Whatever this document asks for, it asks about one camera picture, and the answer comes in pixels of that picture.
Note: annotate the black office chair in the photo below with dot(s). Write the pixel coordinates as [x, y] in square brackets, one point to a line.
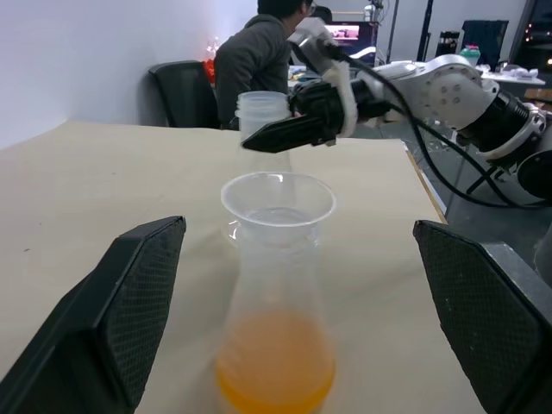
[181, 95]

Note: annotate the translucent plastic flask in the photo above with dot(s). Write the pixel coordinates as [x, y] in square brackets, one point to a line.
[259, 105]

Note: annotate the clear plastic funnel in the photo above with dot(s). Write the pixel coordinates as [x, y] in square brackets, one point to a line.
[241, 202]

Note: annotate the black tripod pole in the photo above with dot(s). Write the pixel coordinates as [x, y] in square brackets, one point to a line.
[424, 30]

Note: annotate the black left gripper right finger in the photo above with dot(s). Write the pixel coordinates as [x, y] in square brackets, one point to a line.
[496, 328]

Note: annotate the dark hanging cloth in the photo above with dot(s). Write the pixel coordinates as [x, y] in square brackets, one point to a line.
[485, 39]

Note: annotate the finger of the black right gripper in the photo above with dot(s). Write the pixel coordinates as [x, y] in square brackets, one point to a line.
[284, 133]

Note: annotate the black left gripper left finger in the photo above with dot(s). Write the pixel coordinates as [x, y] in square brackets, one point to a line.
[86, 328]

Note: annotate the computer monitor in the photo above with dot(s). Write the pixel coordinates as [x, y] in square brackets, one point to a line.
[349, 32]

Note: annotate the black small rack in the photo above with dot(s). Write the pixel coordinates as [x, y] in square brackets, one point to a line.
[448, 43]

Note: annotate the white cluttered desk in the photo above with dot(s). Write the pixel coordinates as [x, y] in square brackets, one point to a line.
[517, 77]

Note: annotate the green lidded container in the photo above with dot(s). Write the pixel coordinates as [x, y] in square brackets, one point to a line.
[470, 54]

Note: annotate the person in grey hoodie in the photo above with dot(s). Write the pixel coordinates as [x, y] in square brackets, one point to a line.
[250, 56]

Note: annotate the plastic flask with orange liquid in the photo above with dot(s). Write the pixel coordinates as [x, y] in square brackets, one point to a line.
[276, 358]

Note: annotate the red small object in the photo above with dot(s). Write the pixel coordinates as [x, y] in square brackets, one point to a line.
[209, 69]

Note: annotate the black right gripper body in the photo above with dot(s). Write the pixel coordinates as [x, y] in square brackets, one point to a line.
[321, 101]

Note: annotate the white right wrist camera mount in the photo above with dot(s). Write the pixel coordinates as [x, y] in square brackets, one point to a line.
[345, 92]

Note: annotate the grey light stand pole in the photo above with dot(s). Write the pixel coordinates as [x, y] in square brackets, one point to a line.
[392, 30]

